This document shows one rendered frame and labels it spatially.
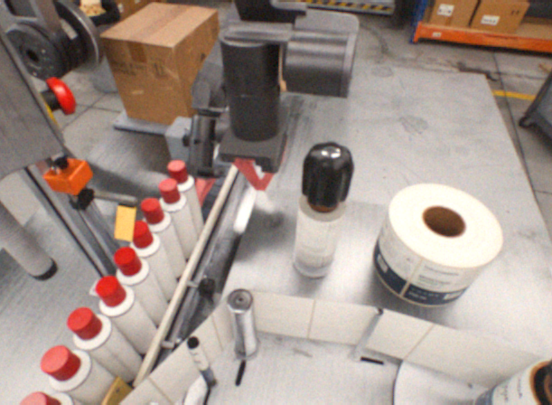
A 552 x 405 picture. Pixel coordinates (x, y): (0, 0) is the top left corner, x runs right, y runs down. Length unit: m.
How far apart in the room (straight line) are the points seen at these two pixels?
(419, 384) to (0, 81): 0.68
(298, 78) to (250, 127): 0.08
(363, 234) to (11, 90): 0.68
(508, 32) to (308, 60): 4.09
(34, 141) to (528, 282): 0.88
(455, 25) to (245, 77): 4.00
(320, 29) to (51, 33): 0.82
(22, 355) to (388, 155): 1.04
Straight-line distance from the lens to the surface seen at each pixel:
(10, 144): 0.40
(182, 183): 0.69
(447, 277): 0.68
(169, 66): 1.09
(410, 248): 0.64
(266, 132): 0.38
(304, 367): 0.66
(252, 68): 0.34
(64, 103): 0.42
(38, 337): 0.87
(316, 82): 0.33
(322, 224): 0.60
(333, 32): 0.34
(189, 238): 0.72
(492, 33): 4.30
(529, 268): 0.93
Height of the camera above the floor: 1.51
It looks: 48 degrees down
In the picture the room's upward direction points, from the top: straight up
